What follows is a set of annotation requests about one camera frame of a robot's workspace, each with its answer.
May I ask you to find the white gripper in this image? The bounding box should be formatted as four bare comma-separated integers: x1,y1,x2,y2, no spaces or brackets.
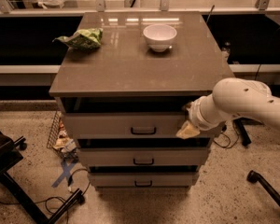
176,99,209,139

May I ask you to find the grey top drawer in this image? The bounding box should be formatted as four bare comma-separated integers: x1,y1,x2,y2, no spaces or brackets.
62,111,225,140

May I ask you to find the grey drawer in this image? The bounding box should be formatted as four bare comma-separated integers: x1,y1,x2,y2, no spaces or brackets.
88,172,199,188
62,111,225,140
77,147,209,167

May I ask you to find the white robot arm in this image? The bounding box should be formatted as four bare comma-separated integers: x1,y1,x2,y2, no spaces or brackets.
176,77,280,139

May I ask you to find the grey bottom drawer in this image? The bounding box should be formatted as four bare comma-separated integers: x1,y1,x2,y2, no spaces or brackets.
88,172,199,188

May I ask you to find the grey drawer cabinet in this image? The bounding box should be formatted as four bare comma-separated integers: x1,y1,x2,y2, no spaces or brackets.
49,11,236,191

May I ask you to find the grey middle drawer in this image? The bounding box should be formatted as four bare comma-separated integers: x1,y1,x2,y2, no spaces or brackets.
77,147,209,167

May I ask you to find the black stand leg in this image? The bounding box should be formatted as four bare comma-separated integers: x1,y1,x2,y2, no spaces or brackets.
234,119,251,147

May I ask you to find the white ceramic bowl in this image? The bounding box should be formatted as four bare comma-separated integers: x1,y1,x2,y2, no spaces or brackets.
143,24,177,52

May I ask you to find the black chair leg right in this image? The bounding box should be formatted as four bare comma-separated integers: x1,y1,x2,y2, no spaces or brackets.
246,170,280,207

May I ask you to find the green chip bag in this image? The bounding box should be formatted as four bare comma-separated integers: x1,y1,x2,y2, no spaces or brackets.
54,28,103,50

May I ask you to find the blue tape cross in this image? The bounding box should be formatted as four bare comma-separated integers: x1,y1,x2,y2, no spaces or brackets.
51,160,77,188

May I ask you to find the black chair base left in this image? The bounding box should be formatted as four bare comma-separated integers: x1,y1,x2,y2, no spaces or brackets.
0,113,86,224

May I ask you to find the black cable right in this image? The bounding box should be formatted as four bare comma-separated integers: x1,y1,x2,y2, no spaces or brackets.
213,125,241,149

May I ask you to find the wire basket with snacks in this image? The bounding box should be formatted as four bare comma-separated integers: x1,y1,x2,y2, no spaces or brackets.
47,111,77,160

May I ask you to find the black floor cable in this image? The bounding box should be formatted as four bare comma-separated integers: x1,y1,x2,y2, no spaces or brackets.
0,167,91,224

